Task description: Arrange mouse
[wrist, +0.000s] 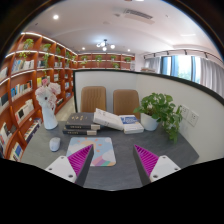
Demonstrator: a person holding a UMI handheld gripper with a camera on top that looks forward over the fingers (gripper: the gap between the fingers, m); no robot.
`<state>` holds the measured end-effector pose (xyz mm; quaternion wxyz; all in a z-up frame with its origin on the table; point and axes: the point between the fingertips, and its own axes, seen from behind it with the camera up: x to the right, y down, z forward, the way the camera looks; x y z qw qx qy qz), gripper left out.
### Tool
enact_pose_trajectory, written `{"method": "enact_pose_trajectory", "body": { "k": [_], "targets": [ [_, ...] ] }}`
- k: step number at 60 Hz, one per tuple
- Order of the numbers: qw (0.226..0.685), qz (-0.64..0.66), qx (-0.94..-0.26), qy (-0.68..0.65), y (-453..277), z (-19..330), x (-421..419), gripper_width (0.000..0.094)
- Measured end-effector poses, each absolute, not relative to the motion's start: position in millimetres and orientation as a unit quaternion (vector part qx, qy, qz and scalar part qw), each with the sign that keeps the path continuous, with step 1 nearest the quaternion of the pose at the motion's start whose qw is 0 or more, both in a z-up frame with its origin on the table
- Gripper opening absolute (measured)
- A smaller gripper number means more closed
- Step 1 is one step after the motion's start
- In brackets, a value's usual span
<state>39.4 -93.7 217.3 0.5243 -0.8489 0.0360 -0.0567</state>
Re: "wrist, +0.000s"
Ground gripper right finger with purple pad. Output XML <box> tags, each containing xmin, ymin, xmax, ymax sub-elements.
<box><xmin>133</xmin><ymin>145</ymin><xmax>180</xmax><ymax>186</ymax></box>

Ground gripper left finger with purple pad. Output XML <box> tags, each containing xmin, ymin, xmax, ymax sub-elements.
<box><xmin>46</xmin><ymin>145</ymin><xmax>94</xmax><ymax>186</ymax></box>

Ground colourful pastel mouse pad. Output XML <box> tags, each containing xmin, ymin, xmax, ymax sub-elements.
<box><xmin>66</xmin><ymin>137</ymin><xmax>116</xmax><ymax>167</ymax></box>

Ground white computer mouse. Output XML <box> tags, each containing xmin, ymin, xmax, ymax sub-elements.
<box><xmin>49</xmin><ymin>137</ymin><xmax>61</xmax><ymax>152</ymax></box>

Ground bottom dark hardcover book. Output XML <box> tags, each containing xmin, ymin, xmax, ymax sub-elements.
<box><xmin>62</xmin><ymin>127</ymin><xmax>97</xmax><ymax>136</ymax></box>

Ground dark hardcover book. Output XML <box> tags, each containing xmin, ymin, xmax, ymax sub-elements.
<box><xmin>65</xmin><ymin>112</ymin><xmax>100</xmax><ymax>130</ymax></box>
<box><xmin>62</xmin><ymin>127</ymin><xmax>97</xmax><ymax>136</ymax></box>

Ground top dark hardcover book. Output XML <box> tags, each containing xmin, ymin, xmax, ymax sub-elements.
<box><xmin>65</xmin><ymin>112</ymin><xmax>100</xmax><ymax>130</ymax></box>

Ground white and blue book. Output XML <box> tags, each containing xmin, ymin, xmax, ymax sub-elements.
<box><xmin>120</xmin><ymin>115</ymin><xmax>144</xmax><ymax>134</ymax></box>

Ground white leaning book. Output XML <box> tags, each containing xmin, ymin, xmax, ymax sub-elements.
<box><xmin>93</xmin><ymin>109</ymin><xmax>123</xmax><ymax>130</ymax></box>

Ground green potted plant white pot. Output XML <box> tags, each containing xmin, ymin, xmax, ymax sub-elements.
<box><xmin>134</xmin><ymin>93</ymin><xmax>182</xmax><ymax>143</ymax></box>

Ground right tan chair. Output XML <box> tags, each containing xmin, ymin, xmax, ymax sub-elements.
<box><xmin>113</xmin><ymin>89</ymin><xmax>140</xmax><ymax>119</ymax></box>

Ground tan chair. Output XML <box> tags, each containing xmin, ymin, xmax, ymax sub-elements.
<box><xmin>80</xmin><ymin>86</ymin><xmax>106</xmax><ymax>112</ymax></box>
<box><xmin>113</xmin><ymin>89</ymin><xmax>140</xmax><ymax>119</ymax></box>

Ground left tan chair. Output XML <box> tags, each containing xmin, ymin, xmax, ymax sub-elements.
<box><xmin>80</xmin><ymin>86</ymin><xmax>106</xmax><ymax>112</ymax></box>

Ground white partition panel black trim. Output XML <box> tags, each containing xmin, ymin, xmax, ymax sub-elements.
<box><xmin>73</xmin><ymin>69</ymin><xmax>224</xmax><ymax>162</ymax></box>

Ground white vase with pink flowers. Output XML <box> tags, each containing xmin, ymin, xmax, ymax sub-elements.
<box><xmin>35</xmin><ymin>78</ymin><xmax>61</xmax><ymax>130</ymax></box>

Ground orange wooden bookshelf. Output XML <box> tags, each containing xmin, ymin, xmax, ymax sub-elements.
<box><xmin>0</xmin><ymin>32</ymin><xmax>78</xmax><ymax>159</ymax></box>

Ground ceiling chandelier lamp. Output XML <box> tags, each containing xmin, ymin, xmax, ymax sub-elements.
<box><xmin>96</xmin><ymin>39</ymin><xmax>115</xmax><ymax>51</ymax></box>

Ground white wall power socket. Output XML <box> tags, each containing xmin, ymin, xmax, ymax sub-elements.
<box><xmin>187</xmin><ymin>111</ymin><xmax>199</xmax><ymax>126</ymax></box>

